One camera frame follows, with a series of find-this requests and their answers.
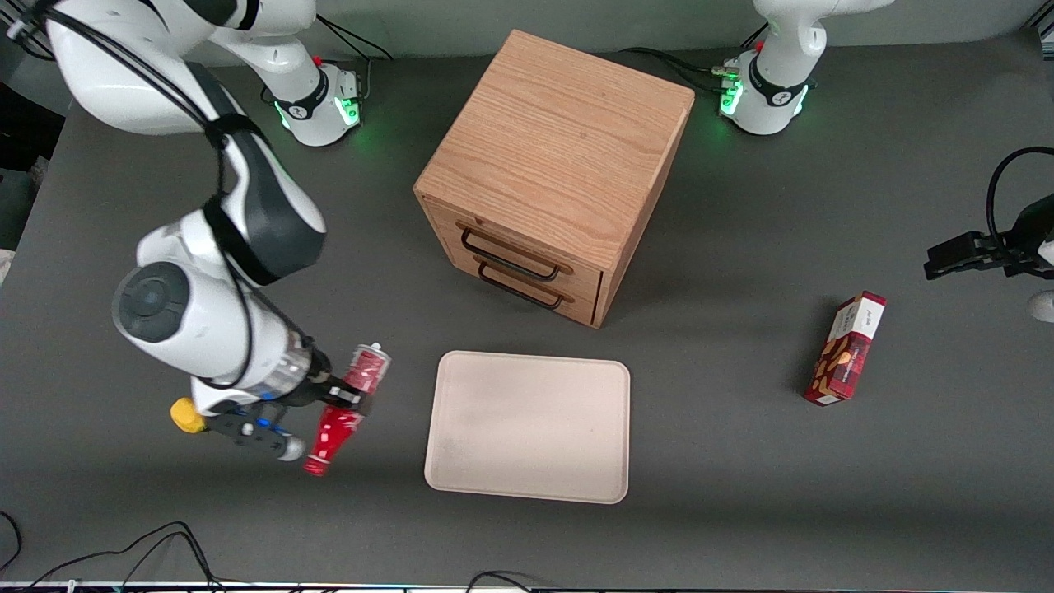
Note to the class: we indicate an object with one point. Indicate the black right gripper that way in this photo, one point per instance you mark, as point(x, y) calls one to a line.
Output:
point(319, 385)

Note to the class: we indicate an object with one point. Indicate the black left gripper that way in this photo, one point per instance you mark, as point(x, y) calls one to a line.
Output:
point(1023, 240)

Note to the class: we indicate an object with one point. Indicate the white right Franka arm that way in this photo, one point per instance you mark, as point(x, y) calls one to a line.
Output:
point(189, 272)

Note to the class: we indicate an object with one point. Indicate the beige rectangular tray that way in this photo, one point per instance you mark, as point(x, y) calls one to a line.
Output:
point(529, 427)

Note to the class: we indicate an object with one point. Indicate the red almond snack box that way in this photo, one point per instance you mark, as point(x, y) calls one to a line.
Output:
point(846, 350)

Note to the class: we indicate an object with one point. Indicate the yellow lemon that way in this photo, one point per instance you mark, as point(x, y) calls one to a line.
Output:
point(184, 416)

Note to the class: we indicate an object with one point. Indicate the wooden two-drawer cabinet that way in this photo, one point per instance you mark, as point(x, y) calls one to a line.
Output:
point(560, 156)

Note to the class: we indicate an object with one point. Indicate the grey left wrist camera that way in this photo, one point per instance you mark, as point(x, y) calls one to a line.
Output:
point(1044, 306)

